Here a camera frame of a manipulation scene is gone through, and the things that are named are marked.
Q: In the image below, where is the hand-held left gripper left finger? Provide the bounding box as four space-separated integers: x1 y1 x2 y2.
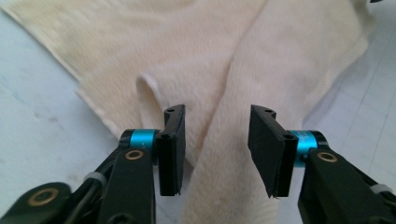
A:
127 104 187 197

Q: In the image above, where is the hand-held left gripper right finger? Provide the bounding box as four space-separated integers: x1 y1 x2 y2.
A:
247 104 319 198

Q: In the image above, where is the cream fluffy towel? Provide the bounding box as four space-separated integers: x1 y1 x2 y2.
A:
0 0 378 224

